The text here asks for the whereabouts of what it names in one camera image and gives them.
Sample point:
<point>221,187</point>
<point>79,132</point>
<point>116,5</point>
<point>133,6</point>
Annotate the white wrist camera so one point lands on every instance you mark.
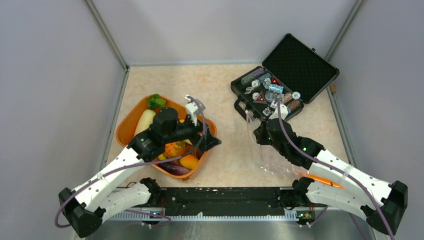
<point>194,107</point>
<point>279,111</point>

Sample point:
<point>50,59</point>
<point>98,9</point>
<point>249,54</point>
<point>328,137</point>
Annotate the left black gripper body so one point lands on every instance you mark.
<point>188,130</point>

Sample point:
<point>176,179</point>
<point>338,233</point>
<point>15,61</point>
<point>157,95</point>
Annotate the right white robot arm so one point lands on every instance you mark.
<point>380,203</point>

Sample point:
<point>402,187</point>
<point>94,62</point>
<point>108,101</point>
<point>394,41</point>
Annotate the orange yellow mango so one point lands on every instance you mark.
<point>189,162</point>

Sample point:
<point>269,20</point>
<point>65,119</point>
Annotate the white radish with leaves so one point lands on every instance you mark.
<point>154,103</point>

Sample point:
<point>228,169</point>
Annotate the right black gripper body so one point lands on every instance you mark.
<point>263,138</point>

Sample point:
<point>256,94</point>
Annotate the orange carrot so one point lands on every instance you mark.
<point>320,179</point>

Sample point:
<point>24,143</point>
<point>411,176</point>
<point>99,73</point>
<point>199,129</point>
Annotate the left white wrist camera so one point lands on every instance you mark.
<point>194,107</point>

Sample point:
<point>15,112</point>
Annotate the black open carrying case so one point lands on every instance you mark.
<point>293,73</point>

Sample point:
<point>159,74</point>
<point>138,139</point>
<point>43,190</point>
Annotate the clear zip top bag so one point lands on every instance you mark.
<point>266,157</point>

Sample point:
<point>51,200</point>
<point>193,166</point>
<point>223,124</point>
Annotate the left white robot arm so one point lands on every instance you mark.
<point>87,206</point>

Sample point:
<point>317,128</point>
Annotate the orange pineapple toy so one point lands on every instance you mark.
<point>175,149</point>

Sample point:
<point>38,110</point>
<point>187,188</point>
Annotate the orange plastic basket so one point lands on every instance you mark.
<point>126,130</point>

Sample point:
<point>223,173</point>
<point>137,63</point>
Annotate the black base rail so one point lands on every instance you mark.
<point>227,201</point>

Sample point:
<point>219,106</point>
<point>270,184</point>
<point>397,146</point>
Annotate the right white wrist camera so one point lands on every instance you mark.
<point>279,111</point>

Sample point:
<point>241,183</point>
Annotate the purple eggplant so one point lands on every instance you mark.
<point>173,168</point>

